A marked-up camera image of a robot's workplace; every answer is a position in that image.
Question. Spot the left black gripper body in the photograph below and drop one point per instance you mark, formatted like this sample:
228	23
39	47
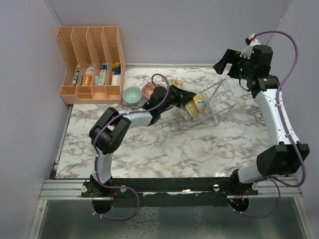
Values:
173	98

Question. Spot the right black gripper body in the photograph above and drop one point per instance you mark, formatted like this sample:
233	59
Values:
241	68

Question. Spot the yellow dotted sun bowl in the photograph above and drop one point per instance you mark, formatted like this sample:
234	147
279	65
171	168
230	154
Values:
192	109

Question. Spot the blue orange floral bowl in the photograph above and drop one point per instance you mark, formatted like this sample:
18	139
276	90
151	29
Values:
200	101

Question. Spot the yellow flower bowl back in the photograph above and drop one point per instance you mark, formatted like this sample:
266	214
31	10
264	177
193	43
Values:
176	82

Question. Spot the yellow flower bowl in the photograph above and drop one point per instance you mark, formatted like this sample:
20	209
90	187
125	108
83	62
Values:
186	115
176	82

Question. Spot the yellow flower bowl front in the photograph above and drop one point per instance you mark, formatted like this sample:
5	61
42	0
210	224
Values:
186	115

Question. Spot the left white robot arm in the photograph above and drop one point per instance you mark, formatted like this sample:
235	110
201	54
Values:
109	131

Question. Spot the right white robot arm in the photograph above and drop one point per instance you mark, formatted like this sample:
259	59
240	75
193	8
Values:
286	153

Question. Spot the red patterned bowl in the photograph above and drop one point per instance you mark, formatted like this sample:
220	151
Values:
148	90

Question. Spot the light teal bowl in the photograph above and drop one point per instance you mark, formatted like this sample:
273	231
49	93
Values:
132	95

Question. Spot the orange plastic file organizer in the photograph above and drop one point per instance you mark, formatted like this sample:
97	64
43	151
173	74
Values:
95	64

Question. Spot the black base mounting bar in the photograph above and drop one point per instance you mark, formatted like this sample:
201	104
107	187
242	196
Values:
167	192

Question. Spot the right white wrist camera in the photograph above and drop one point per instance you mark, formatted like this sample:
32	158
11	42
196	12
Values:
251	41

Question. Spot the white wire dish rack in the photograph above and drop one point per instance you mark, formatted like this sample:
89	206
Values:
220	102

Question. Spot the aluminium frame rail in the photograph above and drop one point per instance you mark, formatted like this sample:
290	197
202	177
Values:
71	190

